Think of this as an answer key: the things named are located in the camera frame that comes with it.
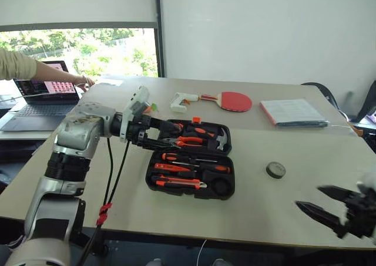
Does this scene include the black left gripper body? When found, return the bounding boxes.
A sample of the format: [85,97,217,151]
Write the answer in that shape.
[128,116,153,148]

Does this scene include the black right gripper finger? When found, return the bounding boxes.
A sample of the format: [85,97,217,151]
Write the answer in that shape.
[294,200,348,235]
[317,185,361,204]

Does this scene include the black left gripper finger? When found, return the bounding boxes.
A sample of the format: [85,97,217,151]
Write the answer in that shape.
[142,137,181,151]
[149,117,184,134]

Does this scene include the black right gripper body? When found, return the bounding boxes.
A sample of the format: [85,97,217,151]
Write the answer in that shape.
[337,190,376,240]

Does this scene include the orange voltage tester pen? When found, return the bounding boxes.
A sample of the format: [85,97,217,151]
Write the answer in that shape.
[153,163,195,173]

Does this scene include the orange black utility knife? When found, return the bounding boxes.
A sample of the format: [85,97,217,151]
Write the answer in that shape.
[150,174,208,190]

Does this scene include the phillips screwdriver orange black handle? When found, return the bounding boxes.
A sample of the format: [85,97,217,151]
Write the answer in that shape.
[171,161,231,175]

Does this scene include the black tool case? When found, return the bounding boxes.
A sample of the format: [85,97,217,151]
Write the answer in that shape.
[145,117,236,201]

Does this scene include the bare person hand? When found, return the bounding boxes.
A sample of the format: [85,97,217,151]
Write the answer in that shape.
[75,75,96,92]

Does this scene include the white glue gun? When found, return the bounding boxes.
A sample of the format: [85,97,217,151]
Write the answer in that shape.
[170,92,202,114]

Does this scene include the steel claw hammer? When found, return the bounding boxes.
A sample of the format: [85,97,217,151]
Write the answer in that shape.
[210,127,229,153]

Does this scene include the red table tennis paddle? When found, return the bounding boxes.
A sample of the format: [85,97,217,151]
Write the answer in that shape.
[199,91,254,113]

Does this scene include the booklet in clear sleeve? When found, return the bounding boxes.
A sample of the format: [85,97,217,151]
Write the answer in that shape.
[259,98,329,128]

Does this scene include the dark grey laptop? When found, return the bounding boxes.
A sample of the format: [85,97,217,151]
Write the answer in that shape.
[0,60,82,132]

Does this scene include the black office chair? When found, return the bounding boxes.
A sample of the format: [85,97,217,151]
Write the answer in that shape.
[300,82,351,123]

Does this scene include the white roller blind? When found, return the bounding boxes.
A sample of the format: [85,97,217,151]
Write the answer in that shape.
[0,0,157,32]

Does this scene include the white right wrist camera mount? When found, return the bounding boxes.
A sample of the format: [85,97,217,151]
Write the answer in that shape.
[356,171,376,198]

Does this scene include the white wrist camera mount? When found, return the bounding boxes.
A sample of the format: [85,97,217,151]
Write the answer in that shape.
[356,171,376,198]
[119,86,150,144]

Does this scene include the orange handled pliers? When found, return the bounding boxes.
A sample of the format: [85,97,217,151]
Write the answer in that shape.
[162,136,206,150]

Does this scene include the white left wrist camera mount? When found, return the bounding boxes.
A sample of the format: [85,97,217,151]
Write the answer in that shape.
[119,86,150,144]

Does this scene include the short orange black driver handle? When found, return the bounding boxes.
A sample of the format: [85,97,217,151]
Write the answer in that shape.
[184,126,216,138]

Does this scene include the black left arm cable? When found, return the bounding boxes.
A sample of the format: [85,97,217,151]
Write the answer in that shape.
[75,137,132,266]

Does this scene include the dark window frame post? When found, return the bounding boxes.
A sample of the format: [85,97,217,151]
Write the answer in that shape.
[154,0,167,78]

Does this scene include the red cable tie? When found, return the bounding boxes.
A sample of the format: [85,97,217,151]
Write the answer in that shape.
[96,202,114,226]

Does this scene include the white hanging cable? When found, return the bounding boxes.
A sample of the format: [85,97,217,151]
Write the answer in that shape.
[196,238,208,266]

